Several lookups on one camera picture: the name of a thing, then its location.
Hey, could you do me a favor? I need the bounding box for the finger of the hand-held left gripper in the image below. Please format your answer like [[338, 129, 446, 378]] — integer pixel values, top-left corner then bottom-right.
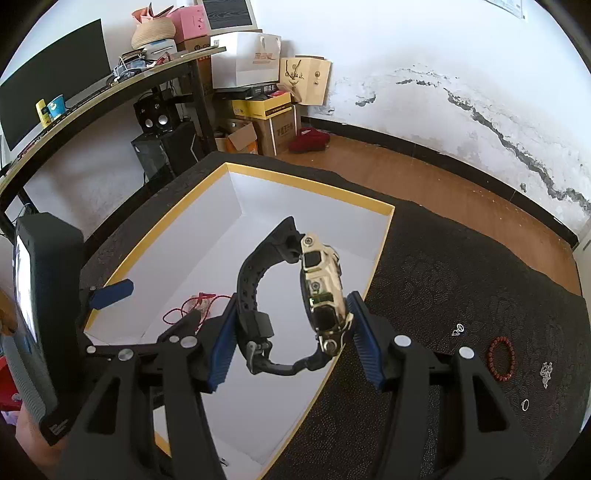
[[78, 279, 135, 311], [85, 309, 204, 357]]

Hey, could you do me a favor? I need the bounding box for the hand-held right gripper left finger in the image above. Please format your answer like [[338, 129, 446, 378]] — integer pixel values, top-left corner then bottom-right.
[[53, 298, 241, 480]]

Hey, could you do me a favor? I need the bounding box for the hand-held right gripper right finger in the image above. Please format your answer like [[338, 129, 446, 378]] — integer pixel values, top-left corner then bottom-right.
[[346, 292, 542, 480]]

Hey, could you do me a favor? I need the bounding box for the red string bracelet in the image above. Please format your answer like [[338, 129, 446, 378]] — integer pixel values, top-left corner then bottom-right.
[[163, 292, 234, 326]]

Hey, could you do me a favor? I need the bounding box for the yellow box with white inside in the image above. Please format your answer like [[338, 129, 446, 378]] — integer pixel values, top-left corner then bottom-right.
[[83, 161, 396, 467]]

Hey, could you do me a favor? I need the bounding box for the gold and black wristwatch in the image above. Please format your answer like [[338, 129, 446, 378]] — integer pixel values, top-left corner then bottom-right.
[[236, 216, 355, 377]]

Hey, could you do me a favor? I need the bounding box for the red bead bracelet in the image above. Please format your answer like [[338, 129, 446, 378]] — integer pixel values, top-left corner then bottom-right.
[[488, 337, 515, 382]]

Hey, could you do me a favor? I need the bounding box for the person's left hand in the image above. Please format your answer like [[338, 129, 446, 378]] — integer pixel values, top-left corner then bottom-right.
[[11, 408, 63, 478]]

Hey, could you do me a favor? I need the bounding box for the black floral patterned mat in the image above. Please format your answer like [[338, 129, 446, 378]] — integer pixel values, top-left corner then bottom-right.
[[81, 152, 591, 480]]

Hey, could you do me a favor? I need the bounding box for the black computer tower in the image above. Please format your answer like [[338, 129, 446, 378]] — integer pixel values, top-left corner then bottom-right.
[[131, 121, 204, 184]]

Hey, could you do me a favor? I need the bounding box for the black speaker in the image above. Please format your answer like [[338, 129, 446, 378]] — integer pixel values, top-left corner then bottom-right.
[[134, 95, 175, 135]]

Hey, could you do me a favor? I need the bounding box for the open cardboard box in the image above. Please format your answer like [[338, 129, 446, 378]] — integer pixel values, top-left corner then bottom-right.
[[215, 120, 258, 154]]

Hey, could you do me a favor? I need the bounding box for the black computer monitor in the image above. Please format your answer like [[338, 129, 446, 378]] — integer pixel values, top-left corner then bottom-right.
[[0, 19, 112, 151]]

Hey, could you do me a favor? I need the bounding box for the dark red cloth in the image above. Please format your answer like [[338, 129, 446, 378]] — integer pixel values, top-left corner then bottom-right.
[[289, 128, 331, 154]]

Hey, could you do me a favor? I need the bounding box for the brown cardboard box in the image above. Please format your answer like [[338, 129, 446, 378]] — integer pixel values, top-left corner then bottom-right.
[[252, 115, 304, 157]]

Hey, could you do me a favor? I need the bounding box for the yellow cardboard box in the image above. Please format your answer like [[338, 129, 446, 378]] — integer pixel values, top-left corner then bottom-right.
[[231, 92, 294, 119]]

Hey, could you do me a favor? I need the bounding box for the woven basket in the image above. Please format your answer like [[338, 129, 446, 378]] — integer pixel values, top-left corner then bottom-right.
[[131, 21, 177, 51]]

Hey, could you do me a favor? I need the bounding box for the white paper bag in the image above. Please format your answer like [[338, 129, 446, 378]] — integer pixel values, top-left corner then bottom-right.
[[211, 31, 283, 91]]

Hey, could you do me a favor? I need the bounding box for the kraft paper bag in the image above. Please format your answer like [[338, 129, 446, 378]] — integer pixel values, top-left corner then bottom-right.
[[279, 57, 332, 106]]

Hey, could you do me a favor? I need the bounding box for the pink box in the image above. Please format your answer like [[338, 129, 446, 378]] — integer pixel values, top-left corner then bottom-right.
[[168, 6, 210, 42]]

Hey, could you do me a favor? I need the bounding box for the framed dark picture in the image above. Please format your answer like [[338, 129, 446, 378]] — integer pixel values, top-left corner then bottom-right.
[[196, 0, 258, 33]]

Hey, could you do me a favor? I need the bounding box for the white paper sheet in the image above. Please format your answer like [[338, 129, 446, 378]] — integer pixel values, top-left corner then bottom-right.
[[485, 0, 527, 20]]

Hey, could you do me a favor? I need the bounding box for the black frame desk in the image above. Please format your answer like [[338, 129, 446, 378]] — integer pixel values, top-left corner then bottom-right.
[[0, 46, 228, 232]]

